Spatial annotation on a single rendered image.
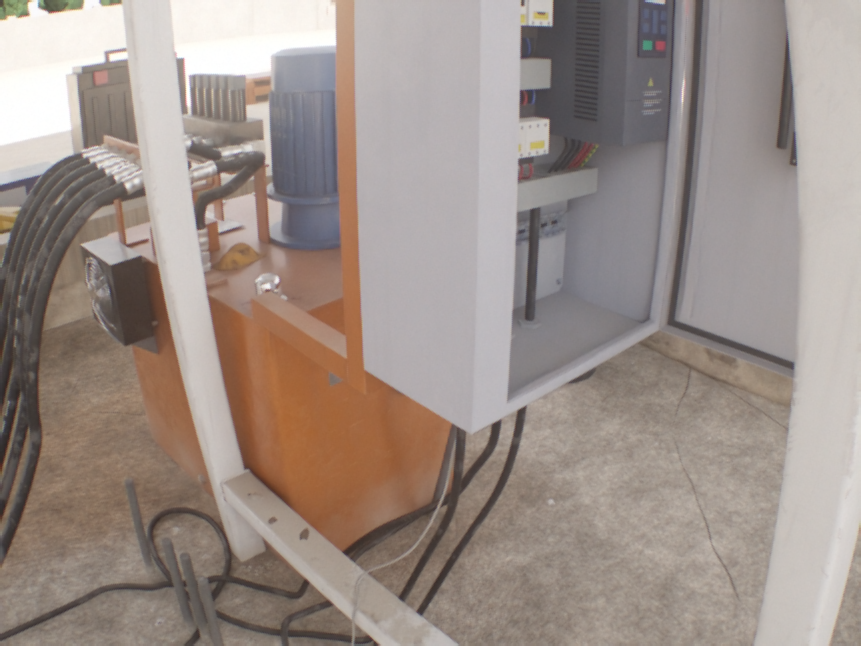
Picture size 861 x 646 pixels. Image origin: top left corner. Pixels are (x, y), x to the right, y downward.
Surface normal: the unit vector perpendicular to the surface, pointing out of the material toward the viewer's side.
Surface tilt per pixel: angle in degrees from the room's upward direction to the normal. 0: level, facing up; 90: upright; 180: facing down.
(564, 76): 90
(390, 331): 90
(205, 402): 91
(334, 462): 90
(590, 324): 0
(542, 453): 0
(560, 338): 0
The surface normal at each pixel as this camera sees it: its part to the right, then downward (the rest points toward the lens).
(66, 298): 0.66, 0.32
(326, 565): 0.00, -0.90
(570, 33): -0.75, 0.29
